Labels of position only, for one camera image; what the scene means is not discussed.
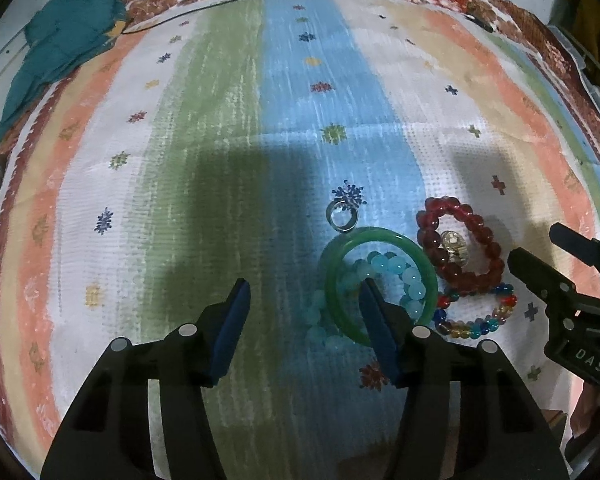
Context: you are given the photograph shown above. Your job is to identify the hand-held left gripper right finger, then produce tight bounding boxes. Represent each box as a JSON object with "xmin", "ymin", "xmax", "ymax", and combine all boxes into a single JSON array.
[{"xmin": 357, "ymin": 277, "xmax": 571, "ymax": 480}]

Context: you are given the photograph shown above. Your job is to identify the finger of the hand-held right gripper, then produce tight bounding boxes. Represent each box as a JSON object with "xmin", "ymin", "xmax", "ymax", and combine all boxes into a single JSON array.
[
  {"xmin": 507, "ymin": 246, "xmax": 578, "ymax": 312},
  {"xmin": 549, "ymin": 222, "xmax": 600, "ymax": 268}
]

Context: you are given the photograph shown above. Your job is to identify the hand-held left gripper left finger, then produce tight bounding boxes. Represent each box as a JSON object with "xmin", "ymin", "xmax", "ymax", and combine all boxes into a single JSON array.
[{"xmin": 40, "ymin": 277, "xmax": 253, "ymax": 480}]

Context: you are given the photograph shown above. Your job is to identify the light blue bead bracelet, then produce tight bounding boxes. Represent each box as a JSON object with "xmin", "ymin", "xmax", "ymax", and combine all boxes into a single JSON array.
[{"xmin": 300, "ymin": 252, "xmax": 426, "ymax": 348}]

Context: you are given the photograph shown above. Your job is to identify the multicolour bead bracelet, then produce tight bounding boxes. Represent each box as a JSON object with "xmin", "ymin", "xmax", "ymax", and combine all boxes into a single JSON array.
[{"xmin": 432, "ymin": 282, "xmax": 518, "ymax": 342}]

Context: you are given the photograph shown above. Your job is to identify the gold crystal ring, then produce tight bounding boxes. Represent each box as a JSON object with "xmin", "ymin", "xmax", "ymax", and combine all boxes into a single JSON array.
[{"xmin": 439, "ymin": 230, "xmax": 470, "ymax": 266}]

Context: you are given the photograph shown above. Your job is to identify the green jade bangle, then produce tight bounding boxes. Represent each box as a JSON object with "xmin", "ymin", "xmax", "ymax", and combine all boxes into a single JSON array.
[{"xmin": 324, "ymin": 227, "xmax": 437, "ymax": 347}]

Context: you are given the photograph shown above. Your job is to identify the red bead bracelet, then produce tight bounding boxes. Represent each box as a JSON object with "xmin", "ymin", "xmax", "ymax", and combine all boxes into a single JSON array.
[{"xmin": 416, "ymin": 196, "xmax": 506, "ymax": 291}]

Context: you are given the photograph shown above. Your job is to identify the silver ring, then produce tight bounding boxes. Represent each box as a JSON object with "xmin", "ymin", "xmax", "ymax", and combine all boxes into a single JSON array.
[{"xmin": 326, "ymin": 199, "xmax": 361, "ymax": 233}]

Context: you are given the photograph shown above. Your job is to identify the striped colourful cloth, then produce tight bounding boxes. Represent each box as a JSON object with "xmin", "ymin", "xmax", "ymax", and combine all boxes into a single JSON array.
[{"xmin": 0, "ymin": 0, "xmax": 600, "ymax": 466}]

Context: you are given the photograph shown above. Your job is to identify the teal cloth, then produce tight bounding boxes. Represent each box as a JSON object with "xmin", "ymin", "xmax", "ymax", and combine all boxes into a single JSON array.
[{"xmin": 0, "ymin": 0, "xmax": 128, "ymax": 146}]

